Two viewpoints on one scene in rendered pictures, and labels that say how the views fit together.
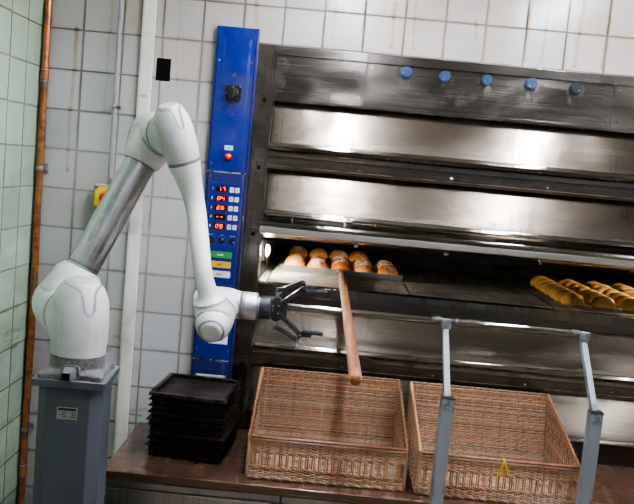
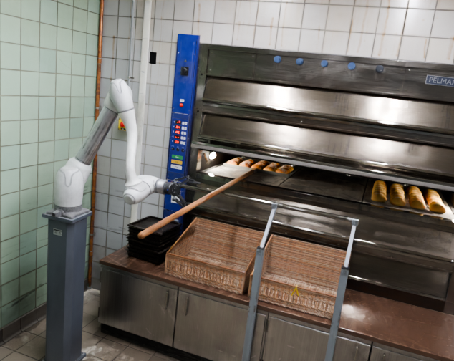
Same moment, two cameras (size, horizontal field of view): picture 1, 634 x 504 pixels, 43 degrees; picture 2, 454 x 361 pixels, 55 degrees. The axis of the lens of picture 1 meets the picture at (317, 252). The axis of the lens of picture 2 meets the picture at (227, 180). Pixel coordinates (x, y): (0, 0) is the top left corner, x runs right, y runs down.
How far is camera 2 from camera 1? 1.02 m
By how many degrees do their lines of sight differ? 19
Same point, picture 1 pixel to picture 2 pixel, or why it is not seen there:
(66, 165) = not seen: hidden behind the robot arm
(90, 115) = not seen: hidden behind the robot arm
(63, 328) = (56, 191)
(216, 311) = (132, 189)
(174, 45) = (158, 44)
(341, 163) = (240, 110)
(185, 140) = (122, 99)
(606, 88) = (400, 69)
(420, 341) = (279, 213)
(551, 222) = (359, 150)
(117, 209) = (97, 132)
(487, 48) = (325, 44)
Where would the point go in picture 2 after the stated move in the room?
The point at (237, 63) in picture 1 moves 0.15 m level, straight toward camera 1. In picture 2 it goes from (187, 54) to (180, 52)
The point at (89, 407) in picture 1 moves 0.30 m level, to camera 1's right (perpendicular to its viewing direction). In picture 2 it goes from (66, 230) to (111, 241)
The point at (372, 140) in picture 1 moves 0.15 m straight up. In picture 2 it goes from (256, 98) to (259, 75)
